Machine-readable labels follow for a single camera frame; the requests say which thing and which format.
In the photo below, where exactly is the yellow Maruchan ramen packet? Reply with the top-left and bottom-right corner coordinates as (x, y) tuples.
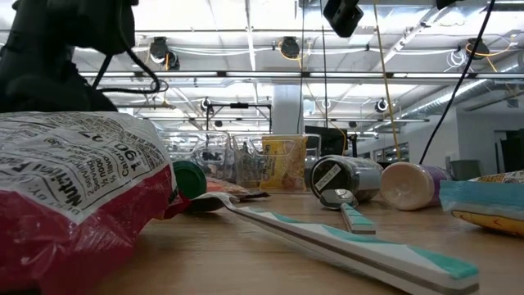
(260, 134), (309, 193)

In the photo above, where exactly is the green spice jar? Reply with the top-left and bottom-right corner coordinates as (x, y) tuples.
(171, 159), (208, 202)

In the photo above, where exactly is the white purple lidded cup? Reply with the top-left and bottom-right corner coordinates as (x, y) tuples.
(379, 161), (454, 211)

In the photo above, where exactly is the striped handle metal spoon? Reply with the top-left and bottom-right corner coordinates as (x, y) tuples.
(318, 188), (377, 236)
(186, 191), (480, 295)

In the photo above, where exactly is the black background monitor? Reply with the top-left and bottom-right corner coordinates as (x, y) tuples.
(305, 125), (349, 157)

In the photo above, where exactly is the red ramen packet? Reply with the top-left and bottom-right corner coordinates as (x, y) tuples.
(0, 109), (190, 295)

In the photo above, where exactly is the clear plastic container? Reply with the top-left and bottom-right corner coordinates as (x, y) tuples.
(231, 133), (323, 193)
(159, 129), (237, 185)

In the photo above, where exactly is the grey bin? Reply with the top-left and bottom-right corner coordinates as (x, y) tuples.
(449, 158), (486, 181)

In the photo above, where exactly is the taco seasoning mix packet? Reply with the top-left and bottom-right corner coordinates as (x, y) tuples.
(204, 176), (270, 202)

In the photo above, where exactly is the dark background screen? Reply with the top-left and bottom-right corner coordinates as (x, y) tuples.
(493, 129), (524, 173)

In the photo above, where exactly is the blue ramen packet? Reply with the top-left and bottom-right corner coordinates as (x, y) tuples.
(439, 170), (524, 238)

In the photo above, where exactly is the yellow hanging cable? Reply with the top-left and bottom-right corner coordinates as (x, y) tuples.
(371, 0), (400, 163)

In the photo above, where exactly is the black hanging cable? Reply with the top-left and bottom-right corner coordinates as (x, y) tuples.
(320, 24), (328, 129)

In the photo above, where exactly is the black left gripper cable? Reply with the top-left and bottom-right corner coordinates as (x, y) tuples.
(92, 47), (169, 95)

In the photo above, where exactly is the silver ventilation duct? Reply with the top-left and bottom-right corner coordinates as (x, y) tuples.
(403, 61), (524, 120)

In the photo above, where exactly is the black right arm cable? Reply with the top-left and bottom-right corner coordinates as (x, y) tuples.
(418, 0), (497, 166)

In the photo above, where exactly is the black metal frame stand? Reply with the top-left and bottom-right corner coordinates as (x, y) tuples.
(206, 102), (273, 138)

